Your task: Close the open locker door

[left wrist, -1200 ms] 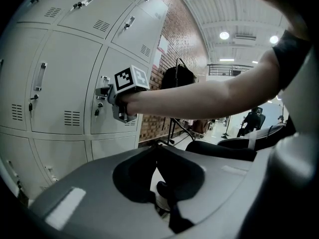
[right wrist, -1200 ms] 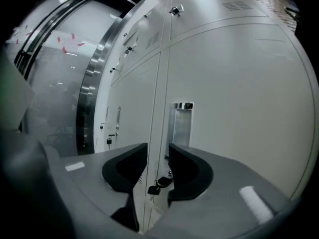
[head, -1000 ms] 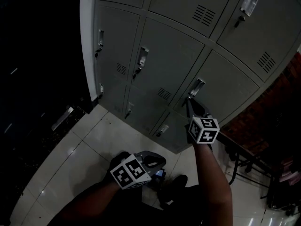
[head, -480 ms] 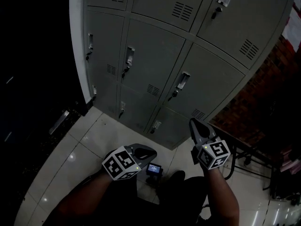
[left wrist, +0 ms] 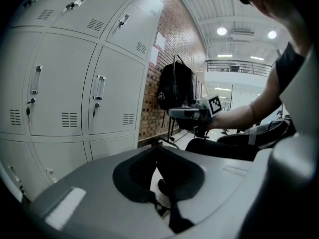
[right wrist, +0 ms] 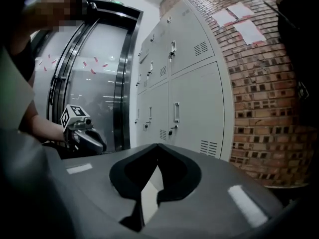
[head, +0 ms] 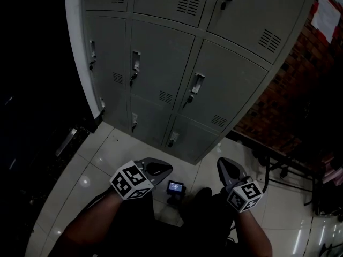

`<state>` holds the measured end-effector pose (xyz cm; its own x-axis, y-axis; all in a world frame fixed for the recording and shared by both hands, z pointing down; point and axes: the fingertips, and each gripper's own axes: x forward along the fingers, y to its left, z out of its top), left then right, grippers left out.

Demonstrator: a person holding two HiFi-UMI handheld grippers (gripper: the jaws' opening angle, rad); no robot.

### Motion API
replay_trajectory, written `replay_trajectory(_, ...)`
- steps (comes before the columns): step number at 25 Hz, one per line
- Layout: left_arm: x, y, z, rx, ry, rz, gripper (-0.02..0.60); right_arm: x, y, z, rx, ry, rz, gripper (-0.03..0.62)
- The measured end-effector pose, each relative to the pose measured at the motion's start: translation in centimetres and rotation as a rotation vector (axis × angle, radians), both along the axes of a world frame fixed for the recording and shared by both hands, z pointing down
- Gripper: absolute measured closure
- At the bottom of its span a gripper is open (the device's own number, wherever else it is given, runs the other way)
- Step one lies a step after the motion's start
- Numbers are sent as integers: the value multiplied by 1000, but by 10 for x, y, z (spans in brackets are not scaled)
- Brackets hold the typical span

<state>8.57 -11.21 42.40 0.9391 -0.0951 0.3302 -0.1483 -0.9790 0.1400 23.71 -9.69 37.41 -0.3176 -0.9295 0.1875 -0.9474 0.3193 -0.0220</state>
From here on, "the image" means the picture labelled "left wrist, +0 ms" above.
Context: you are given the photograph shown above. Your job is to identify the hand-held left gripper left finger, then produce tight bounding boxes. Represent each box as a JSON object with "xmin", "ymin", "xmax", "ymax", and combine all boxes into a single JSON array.
[{"xmin": 31, "ymin": 145, "xmax": 180, "ymax": 239}]

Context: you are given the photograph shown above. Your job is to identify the metal balcony railing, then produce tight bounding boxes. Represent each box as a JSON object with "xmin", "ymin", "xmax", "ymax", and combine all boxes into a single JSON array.
[{"xmin": 205, "ymin": 59, "xmax": 273, "ymax": 76}]

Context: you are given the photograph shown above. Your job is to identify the white metal locker wall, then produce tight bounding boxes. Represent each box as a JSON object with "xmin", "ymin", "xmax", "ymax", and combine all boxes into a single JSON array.
[{"xmin": 0, "ymin": 0, "xmax": 165, "ymax": 205}]

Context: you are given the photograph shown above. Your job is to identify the white ceiling air conditioner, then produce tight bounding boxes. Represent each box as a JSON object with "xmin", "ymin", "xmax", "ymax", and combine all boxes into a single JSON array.
[{"xmin": 230, "ymin": 28, "xmax": 255, "ymax": 41}]

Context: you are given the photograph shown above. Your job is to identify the black backpack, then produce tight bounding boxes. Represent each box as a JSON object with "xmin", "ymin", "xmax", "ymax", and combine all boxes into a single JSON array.
[{"xmin": 157, "ymin": 60, "xmax": 195, "ymax": 112}]

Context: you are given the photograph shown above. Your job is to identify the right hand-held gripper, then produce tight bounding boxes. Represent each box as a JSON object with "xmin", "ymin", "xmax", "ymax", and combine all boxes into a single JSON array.
[{"xmin": 168, "ymin": 93, "xmax": 223, "ymax": 138}]

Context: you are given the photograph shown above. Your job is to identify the locker door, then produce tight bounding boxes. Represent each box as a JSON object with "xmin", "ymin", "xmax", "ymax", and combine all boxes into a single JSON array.
[{"xmin": 88, "ymin": 45, "xmax": 146, "ymax": 136}]

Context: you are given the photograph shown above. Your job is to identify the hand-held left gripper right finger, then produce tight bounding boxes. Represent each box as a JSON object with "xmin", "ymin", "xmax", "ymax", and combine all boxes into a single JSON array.
[{"xmin": 157, "ymin": 145, "xmax": 261, "ymax": 239}]

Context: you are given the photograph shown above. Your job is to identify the person's dark trousers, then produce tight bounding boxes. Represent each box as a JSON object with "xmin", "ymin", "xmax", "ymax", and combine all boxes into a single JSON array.
[{"xmin": 185, "ymin": 118, "xmax": 298, "ymax": 162}]

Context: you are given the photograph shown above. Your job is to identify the person's head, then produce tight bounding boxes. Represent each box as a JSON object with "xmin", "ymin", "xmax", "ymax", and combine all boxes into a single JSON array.
[{"xmin": 234, "ymin": 0, "xmax": 317, "ymax": 58}]

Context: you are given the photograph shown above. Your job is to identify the person's right forearm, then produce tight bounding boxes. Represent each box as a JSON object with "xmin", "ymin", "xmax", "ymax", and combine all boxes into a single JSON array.
[{"xmin": 211, "ymin": 66, "xmax": 284, "ymax": 131}]

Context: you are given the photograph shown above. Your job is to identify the person's black shirt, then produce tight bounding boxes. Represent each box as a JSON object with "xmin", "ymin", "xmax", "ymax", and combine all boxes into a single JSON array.
[{"xmin": 275, "ymin": 41, "xmax": 309, "ymax": 100}]

